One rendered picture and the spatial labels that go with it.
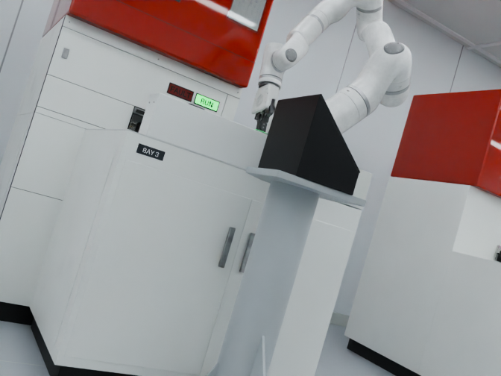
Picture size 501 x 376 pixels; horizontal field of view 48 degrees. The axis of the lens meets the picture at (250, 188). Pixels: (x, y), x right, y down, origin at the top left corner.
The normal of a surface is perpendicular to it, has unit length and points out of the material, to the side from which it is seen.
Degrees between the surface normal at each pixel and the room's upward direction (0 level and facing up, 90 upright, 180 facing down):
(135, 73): 90
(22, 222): 90
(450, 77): 90
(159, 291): 90
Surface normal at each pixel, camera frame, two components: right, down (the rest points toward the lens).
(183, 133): 0.47, 0.09
